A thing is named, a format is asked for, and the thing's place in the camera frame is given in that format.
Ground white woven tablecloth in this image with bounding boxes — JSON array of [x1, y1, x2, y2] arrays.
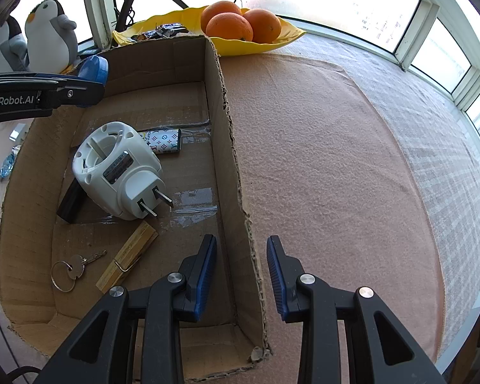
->
[[280, 34, 480, 305]]

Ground white patterned lighter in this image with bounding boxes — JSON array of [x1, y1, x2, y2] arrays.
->
[[137, 127, 182, 156]]

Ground grey penguin plush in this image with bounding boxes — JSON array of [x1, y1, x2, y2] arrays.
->
[[0, 15, 28, 75]]

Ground blue round lid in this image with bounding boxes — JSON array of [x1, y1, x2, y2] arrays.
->
[[77, 55, 110, 87]]

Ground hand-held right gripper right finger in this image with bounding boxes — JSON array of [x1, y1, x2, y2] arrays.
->
[[266, 235, 449, 384]]

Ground key with ring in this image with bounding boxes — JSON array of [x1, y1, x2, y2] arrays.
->
[[50, 250, 108, 292]]

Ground wooden clothespin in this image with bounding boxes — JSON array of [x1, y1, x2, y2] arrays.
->
[[95, 221, 159, 293]]

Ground white plug adapter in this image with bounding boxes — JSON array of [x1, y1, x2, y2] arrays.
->
[[72, 121, 174, 220]]

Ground cardboard box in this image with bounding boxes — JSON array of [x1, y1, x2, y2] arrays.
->
[[0, 34, 273, 382]]

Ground yellow plate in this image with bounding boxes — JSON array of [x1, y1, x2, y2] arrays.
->
[[112, 6, 307, 57]]

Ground small clear blue bottle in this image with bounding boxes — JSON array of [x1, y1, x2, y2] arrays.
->
[[0, 146, 22, 182]]

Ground pink blanket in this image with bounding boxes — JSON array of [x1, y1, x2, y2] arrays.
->
[[0, 52, 444, 384]]

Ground dark snack wrappers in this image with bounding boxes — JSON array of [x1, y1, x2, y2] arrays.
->
[[130, 24, 188, 43]]

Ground white penguin plush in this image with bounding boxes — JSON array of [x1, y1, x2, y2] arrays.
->
[[25, 0, 78, 73]]

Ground black cable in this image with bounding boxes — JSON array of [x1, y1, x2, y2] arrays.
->
[[0, 304, 43, 384]]

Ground orange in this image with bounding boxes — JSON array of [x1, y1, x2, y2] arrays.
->
[[206, 13, 253, 43], [242, 8, 283, 44], [201, 1, 243, 33]]

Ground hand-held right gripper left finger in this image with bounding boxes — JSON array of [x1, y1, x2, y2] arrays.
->
[[34, 234, 218, 384]]

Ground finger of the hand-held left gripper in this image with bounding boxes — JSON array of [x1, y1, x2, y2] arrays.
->
[[0, 73, 106, 108]]

